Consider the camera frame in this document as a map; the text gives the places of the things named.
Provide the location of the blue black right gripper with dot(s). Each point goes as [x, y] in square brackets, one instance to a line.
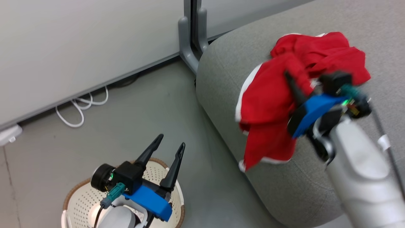
[313, 110]

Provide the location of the red garment with white trim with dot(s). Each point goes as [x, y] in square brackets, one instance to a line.
[269, 101]

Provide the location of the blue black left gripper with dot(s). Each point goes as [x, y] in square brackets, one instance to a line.
[152, 201]

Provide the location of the grey fabric sofa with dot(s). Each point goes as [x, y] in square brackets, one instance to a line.
[284, 196]

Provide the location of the dark grey partition post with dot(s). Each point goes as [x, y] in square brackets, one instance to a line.
[192, 8]

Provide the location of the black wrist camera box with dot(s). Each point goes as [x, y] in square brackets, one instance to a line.
[128, 175]
[335, 82]

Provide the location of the white power strip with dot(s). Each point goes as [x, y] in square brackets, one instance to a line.
[9, 135]

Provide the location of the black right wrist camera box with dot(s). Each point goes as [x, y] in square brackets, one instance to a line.
[335, 82]

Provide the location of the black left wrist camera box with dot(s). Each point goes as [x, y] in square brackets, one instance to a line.
[128, 175]

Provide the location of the white partition panel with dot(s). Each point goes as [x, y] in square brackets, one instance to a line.
[79, 41]
[240, 12]

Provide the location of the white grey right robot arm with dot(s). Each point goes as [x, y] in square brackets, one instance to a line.
[360, 171]

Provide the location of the white perforated laundry basket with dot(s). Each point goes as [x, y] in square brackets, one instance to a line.
[80, 202]

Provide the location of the grey partition leg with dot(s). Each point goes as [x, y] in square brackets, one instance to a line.
[202, 28]
[186, 47]

